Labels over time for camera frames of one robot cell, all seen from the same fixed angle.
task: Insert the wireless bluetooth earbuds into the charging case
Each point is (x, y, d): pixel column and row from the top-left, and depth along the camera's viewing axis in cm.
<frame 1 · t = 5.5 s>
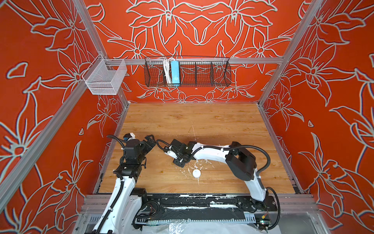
left hand: (149, 139, 80), fingers open
right hand: (175, 159, 88), fingers open
white round disc: (196, 173, 83), point 2 cm above the table

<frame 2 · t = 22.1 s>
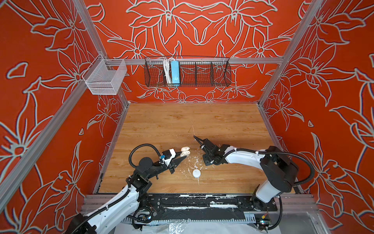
left hand: (183, 154, 70), fingers closed
right hand: (205, 158, 89), fingers open
the named things where they were.

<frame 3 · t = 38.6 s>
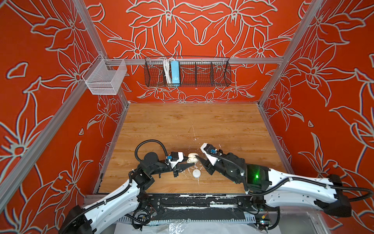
left hand: (192, 160, 65), fingers closed
right hand: (197, 152, 64), fingers open
the named things where they were.

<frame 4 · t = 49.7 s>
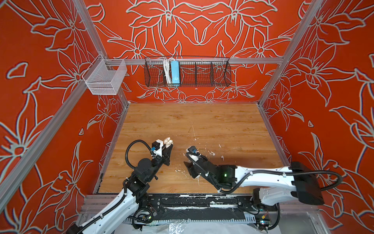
left hand: (169, 144, 75), fingers closed
right hand: (185, 160, 73), fingers open
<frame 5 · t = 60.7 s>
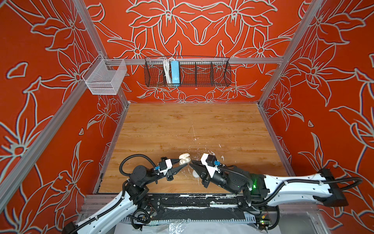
left hand: (184, 160, 63), fingers closed
right hand: (189, 164, 57), fingers closed
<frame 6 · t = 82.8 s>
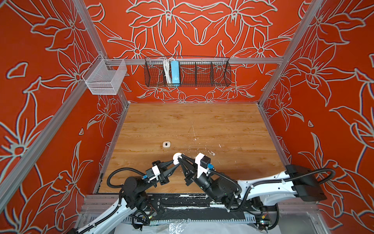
left hand: (176, 161, 60), fingers closed
right hand: (177, 159, 56), fingers closed
